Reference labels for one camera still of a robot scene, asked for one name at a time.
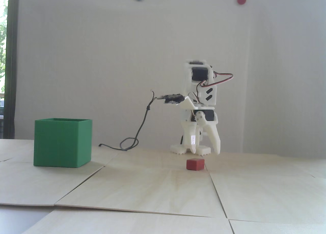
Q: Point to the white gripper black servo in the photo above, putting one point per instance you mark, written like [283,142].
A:
[209,116]

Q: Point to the red block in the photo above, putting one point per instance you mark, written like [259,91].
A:
[194,164]

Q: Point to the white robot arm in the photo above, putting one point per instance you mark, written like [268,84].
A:
[188,73]

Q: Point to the green box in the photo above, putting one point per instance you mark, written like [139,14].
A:
[61,145]

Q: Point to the red round magnet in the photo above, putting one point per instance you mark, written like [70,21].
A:
[241,0]

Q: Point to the dark window frame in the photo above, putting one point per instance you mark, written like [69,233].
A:
[11,66]

